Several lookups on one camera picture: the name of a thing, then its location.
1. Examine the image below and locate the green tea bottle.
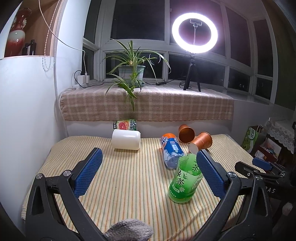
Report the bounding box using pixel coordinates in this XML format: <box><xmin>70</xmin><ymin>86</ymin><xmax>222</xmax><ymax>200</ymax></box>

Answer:
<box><xmin>168</xmin><ymin>154</ymin><xmax>204</xmax><ymax>204</ymax></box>

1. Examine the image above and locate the black charger cable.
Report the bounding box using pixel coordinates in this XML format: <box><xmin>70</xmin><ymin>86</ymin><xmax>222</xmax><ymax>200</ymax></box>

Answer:
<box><xmin>73</xmin><ymin>70</ymin><xmax>83</xmax><ymax>87</ymax></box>

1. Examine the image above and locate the green pot saucer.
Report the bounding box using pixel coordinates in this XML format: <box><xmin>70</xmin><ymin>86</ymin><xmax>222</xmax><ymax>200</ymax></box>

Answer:
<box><xmin>114</xmin><ymin>80</ymin><xmax>147</xmax><ymax>89</ymax></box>

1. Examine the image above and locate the person's left hand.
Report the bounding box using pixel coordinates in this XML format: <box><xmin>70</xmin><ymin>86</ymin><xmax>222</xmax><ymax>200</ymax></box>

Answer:
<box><xmin>104</xmin><ymin>219</ymin><xmax>154</xmax><ymax>241</ymax></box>

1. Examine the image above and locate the blue label plastic bottle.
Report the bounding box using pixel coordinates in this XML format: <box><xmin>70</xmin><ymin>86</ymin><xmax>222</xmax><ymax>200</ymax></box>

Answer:
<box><xmin>160</xmin><ymin>133</ymin><xmax>185</xmax><ymax>171</ymax></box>

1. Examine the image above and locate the red and white vase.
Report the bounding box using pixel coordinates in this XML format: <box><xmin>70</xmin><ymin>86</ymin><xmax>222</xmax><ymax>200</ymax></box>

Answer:
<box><xmin>4</xmin><ymin>8</ymin><xmax>32</xmax><ymax>57</ymax></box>

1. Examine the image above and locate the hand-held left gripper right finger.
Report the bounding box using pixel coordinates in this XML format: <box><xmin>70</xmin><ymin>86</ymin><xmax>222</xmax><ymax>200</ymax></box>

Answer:
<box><xmin>192</xmin><ymin>149</ymin><xmax>273</xmax><ymax>241</ymax></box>

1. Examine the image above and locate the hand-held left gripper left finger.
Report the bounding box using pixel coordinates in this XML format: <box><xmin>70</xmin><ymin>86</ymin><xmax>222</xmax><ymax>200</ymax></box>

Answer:
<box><xmin>25</xmin><ymin>148</ymin><xmax>105</xmax><ymax>241</ymax></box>

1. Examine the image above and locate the ring light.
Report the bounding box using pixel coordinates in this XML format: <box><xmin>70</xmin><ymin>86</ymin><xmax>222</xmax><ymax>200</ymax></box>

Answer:
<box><xmin>171</xmin><ymin>12</ymin><xmax>218</xmax><ymax>53</ymax></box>

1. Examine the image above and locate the white cup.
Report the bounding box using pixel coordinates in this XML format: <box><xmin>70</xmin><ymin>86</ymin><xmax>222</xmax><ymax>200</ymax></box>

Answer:
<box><xmin>112</xmin><ymin>129</ymin><xmax>142</xmax><ymax>151</ymax></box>

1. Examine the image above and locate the white lace cloth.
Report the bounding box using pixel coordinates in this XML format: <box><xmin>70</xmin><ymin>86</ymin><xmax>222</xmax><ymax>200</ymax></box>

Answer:
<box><xmin>265</xmin><ymin>119</ymin><xmax>295</xmax><ymax>155</ymax></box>

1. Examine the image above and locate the black tripod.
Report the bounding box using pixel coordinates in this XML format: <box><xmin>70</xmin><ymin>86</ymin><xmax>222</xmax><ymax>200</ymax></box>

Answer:
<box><xmin>179</xmin><ymin>53</ymin><xmax>202</xmax><ymax>92</ymax></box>

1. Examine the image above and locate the grey plant pot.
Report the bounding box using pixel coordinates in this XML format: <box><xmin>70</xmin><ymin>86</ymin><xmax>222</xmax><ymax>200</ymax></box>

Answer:
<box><xmin>118</xmin><ymin>65</ymin><xmax>146</xmax><ymax>86</ymax></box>

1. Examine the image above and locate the spider plant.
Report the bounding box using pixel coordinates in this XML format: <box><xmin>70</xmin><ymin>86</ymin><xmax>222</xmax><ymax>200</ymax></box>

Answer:
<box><xmin>101</xmin><ymin>39</ymin><xmax>171</xmax><ymax>114</ymax></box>

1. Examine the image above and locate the grapefruit print drink can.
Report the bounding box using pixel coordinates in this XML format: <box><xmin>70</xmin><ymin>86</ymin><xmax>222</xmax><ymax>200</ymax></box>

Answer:
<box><xmin>112</xmin><ymin>119</ymin><xmax>137</xmax><ymax>132</ymax></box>

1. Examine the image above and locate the striped yellow cloth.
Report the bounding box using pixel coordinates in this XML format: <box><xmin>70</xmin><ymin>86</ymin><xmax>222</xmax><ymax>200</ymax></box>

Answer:
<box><xmin>21</xmin><ymin>133</ymin><xmax>266</xmax><ymax>235</ymax></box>

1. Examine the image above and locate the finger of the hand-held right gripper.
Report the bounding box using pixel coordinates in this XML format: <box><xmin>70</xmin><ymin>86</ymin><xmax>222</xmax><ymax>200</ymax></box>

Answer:
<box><xmin>252</xmin><ymin>158</ymin><xmax>287</xmax><ymax>174</ymax></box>
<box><xmin>235</xmin><ymin>161</ymin><xmax>281</xmax><ymax>181</ymax></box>

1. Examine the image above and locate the green paper bag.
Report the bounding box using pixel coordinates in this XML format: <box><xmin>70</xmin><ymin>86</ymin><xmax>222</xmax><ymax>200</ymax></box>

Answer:
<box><xmin>241</xmin><ymin>126</ymin><xmax>267</xmax><ymax>154</ymax></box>

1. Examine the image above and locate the beaded blind cord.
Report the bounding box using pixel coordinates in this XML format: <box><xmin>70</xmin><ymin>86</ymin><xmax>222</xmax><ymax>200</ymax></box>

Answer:
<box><xmin>42</xmin><ymin>0</ymin><xmax>62</xmax><ymax>71</ymax></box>

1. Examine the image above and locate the colourful box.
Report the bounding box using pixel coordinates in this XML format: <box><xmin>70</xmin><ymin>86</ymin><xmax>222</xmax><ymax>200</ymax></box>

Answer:
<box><xmin>254</xmin><ymin>138</ymin><xmax>280</xmax><ymax>163</ymax></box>

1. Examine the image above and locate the plaid cloth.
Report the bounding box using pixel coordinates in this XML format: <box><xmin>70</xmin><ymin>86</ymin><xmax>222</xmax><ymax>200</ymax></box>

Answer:
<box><xmin>60</xmin><ymin>87</ymin><xmax>235</xmax><ymax>122</ymax></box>

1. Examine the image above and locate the copper cup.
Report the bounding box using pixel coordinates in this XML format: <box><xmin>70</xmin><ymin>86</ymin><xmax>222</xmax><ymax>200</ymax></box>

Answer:
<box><xmin>178</xmin><ymin>124</ymin><xmax>196</xmax><ymax>143</ymax></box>
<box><xmin>188</xmin><ymin>132</ymin><xmax>213</xmax><ymax>154</ymax></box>

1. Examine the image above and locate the white charging cable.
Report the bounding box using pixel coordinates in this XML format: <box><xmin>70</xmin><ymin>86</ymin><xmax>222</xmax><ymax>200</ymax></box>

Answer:
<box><xmin>38</xmin><ymin>0</ymin><xmax>87</xmax><ymax>75</ymax></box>

